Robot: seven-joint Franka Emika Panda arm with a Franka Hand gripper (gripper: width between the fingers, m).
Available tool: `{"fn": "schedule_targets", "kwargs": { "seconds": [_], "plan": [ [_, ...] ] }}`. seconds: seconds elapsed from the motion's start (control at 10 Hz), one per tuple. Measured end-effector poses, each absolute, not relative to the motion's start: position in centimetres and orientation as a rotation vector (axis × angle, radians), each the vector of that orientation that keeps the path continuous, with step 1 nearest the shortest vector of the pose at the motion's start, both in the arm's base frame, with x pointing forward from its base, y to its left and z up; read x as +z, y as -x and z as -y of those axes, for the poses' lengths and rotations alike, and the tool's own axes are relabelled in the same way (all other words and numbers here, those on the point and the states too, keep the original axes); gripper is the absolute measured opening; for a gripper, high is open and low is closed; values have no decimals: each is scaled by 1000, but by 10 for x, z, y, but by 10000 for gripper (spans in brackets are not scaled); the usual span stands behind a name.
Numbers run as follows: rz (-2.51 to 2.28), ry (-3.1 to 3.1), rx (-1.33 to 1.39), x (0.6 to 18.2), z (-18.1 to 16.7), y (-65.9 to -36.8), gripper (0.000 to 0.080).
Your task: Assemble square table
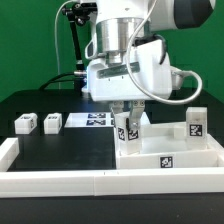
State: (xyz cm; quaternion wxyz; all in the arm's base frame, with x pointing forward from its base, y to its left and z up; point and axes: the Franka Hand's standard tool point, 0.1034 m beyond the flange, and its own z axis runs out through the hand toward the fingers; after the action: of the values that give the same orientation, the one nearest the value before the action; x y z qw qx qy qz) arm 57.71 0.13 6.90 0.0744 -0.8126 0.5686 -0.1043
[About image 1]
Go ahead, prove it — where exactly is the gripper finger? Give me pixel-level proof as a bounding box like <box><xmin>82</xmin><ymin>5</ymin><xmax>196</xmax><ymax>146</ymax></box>
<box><xmin>110</xmin><ymin>101</ymin><xmax>123</xmax><ymax>115</ymax></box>
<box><xmin>129</xmin><ymin>100</ymin><xmax>145</xmax><ymax>128</ymax></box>

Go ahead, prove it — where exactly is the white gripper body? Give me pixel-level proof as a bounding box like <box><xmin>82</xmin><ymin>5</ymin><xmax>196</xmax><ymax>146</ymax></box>
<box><xmin>87</xmin><ymin>40</ymin><xmax>172</xmax><ymax>101</ymax></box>

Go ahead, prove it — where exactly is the white square table top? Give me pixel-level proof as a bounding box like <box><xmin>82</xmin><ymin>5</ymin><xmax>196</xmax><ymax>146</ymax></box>
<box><xmin>115</xmin><ymin>122</ymin><xmax>224</xmax><ymax>169</ymax></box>

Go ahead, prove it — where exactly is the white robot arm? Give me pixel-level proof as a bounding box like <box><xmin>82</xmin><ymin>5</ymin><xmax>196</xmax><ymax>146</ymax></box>
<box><xmin>62</xmin><ymin>0</ymin><xmax>216</xmax><ymax>129</ymax></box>

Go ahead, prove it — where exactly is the white marker sheet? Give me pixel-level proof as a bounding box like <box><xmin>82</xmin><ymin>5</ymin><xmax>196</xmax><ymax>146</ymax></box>
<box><xmin>64</xmin><ymin>111</ymin><xmax>150</xmax><ymax>129</ymax></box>

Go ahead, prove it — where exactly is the white U-shaped fence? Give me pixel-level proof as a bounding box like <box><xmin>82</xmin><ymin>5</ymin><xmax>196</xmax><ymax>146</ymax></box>
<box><xmin>0</xmin><ymin>138</ymin><xmax>224</xmax><ymax>198</ymax></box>

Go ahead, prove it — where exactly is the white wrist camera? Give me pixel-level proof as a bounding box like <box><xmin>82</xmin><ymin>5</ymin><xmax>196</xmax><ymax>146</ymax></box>
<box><xmin>171</xmin><ymin>66</ymin><xmax>183</xmax><ymax>90</ymax></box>

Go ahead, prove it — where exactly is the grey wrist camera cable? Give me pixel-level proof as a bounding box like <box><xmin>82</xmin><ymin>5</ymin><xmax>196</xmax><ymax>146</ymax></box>
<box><xmin>125</xmin><ymin>0</ymin><xmax>204</xmax><ymax>106</ymax></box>

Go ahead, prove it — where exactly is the black cable bundle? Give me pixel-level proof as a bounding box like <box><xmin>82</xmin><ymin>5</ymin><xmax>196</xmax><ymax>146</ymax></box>
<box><xmin>38</xmin><ymin>3</ymin><xmax>88</xmax><ymax>91</ymax></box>

